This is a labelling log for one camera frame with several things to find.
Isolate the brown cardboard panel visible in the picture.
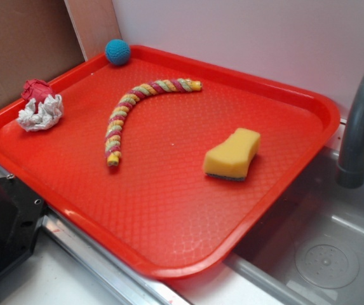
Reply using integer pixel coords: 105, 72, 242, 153
0, 1, 84, 109

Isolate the grey plastic sink basin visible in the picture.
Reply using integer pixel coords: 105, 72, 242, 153
225, 124, 364, 304

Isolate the yellow sponge with grey pad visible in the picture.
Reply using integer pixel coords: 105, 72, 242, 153
203, 128, 261, 181

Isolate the red and white crumpled cloth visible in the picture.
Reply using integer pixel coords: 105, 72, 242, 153
16, 79, 64, 132

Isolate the grey sink faucet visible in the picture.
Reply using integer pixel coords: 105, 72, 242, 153
336, 47, 364, 189

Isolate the blue knitted ball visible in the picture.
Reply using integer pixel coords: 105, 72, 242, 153
105, 39, 131, 66

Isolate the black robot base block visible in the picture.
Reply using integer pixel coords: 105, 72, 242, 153
0, 177, 45, 278

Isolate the red plastic tray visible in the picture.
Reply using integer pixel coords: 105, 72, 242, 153
0, 46, 340, 279

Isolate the twisted multicolour rope toy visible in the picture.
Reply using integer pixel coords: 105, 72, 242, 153
104, 78, 203, 167

